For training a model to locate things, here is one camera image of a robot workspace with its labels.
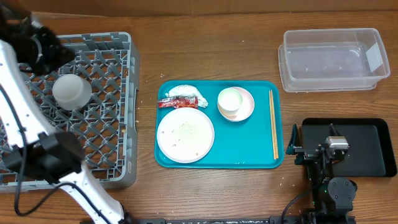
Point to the wooden chopstick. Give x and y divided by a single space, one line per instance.
275 129

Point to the grey dishwasher rack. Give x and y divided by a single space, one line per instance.
105 125

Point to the crumpled white napkin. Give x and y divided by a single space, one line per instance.
188 90

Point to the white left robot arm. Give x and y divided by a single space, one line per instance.
38 150

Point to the wooden chopstick left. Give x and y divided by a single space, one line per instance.
273 131

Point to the clear plastic bin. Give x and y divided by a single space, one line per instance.
332 60

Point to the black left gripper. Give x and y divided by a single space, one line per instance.
61 54

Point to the white paper cup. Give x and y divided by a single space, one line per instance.
230 100

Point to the small pink bowl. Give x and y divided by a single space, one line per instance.
245 110

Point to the red sauce packet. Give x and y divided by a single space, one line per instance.
178 102

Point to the black plastic tray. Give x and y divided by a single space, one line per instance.
370 152

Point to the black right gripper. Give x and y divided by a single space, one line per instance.
311 149

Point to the teal serving tray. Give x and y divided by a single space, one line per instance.
238 145

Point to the wooden chopstick right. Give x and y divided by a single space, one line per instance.
275 129

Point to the large white plate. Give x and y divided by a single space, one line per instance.
185 135

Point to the grey plastic bowl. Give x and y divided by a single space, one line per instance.
71 92

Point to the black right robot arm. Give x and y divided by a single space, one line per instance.
332 196

